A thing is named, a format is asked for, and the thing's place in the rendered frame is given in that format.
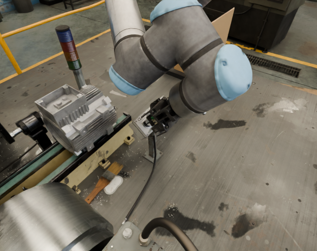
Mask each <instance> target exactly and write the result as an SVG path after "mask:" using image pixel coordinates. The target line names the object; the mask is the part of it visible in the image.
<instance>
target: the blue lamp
mask: <svg viewBox="0 0 317 251"><path fill-rule="evenodd" d="M56 33H57V36H58V39H59V41H60V42H70V41H72V40H73V37H72V33H71V30H70V28H69V30H67V31H64V32H58V31H56Z"/></svg>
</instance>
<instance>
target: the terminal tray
mask: <svg viewBox="0 0 317 251"><path fill-rule="evenodd" d="M64 86H66V87H64ZM64 86H62V87H60V88H58V89H56V90H55V91H53V92H51V93H49V94H48V95H46V96H44V97H42V98H40V99H39V100H37V101H35V104H36V105H37V107H38V109H39V111H40V112H41V113H42V115H43V117H46V118H45V119H47V120H48V121H49V122H51V123H52V124H53V125H55V126H56V127H58V128H59V129H61V128H62V127H63V126H65V125H71V122H73V123H74V120H77V118H80V116H83V114H86V112H89V106H88V102H87V99H86V96H85V94H83V93H81V92H79V91H78V90H76V89H74V88H72V87H71V86H69V85H67V84H65V85H64ZM78 94H81V95H80V96H78ZM40 100H41V102H38V101H40ZM53 110H55V112H53Z"/></svg>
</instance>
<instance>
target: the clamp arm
mask: <svg viewBox="0 0 317 251"><path fill-rule="evenodd" d="M12 134H13V133H11V132H9V133H8V131H7V130H6V129H5V128H4V127H3V125H2V124H1V123H0V135H1V136H2V137H3V138H4V139H5V140H6V141H7V142H8V143H9V144H12V143H13V142H15V140H14V135H12ZM11 135H12V136H11Z"/></svg>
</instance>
